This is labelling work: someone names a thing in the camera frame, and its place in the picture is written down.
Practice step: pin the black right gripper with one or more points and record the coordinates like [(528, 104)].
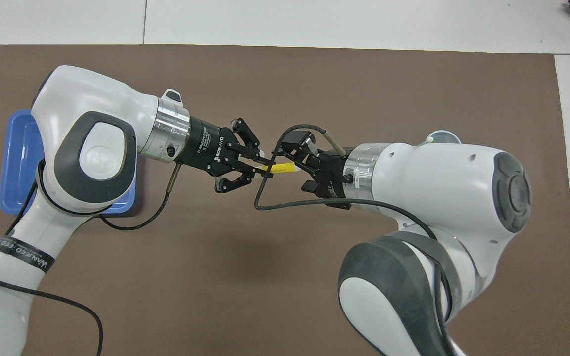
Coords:
[(332, 173)]

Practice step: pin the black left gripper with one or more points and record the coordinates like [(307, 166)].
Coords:
[(206, 146)]

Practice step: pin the yellow pen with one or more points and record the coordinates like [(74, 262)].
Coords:
[(282, 168)]

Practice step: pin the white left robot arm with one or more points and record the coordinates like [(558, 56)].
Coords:
[(82, 99)]

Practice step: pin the brown table mat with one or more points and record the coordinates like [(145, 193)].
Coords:
[(265, 74)]

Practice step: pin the translucent plastic cup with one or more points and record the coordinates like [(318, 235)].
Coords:
[(446, 136)]

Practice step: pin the blue plastic tray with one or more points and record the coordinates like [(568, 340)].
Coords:
[(18, 148)]

